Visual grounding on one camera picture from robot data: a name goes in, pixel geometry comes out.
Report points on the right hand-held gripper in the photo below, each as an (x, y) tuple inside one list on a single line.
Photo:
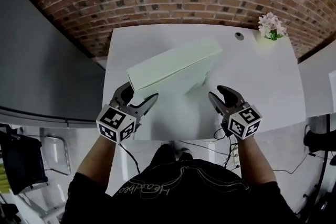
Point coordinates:
[(244, 123)]

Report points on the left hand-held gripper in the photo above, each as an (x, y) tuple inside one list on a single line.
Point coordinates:
[(115, 123)]

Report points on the pale green box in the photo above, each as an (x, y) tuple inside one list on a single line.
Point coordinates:
[(170, 65)]

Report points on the person's left forearm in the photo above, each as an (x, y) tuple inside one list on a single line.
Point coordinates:
[(97, 165)]

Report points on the person's right forearm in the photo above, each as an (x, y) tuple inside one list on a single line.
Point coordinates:
[(256, 162)]

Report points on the white desk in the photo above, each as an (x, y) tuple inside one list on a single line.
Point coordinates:
[(249, 86)]

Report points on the person's black trouser leg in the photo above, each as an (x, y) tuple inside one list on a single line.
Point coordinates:
[(164, 153)]

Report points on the potted white flower plant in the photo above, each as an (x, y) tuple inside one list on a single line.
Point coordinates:
[(270, 25)]

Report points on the grey refrigerator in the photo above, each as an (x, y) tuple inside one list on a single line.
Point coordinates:
[(39, 60)]

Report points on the person's black printed shirt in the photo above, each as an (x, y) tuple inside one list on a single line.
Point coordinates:
[(183, 199)]

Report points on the black chair with chrome frame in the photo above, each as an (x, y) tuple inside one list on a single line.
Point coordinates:
[(21, 162)]

